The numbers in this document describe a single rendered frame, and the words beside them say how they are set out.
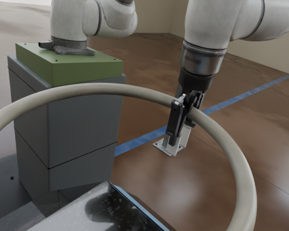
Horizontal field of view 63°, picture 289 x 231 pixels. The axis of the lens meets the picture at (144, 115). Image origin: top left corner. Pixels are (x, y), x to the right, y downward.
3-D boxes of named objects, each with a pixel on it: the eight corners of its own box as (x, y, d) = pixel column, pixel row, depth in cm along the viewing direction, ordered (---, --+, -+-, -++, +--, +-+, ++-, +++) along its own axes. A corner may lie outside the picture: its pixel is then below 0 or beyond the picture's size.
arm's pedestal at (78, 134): (7, 178, 146) (-10, 51, 108) (78, 151, 181) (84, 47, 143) (44, 238, 119) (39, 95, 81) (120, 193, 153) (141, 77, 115)
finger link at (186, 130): (180, 123, 63) (182, 122, 64) (175, 143, 67) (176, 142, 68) (190, 128, 62) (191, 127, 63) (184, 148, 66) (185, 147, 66)
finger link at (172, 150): (181, 134, 59) (180, 136, 58) (175, 155, 63) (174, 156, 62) (172, 129, 60) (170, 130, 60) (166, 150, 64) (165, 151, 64)
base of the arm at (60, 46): (31, 45, 105) (31, 31, 103) (77, 46, 120) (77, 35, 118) (48, 54, 94) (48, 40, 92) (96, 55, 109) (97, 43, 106)
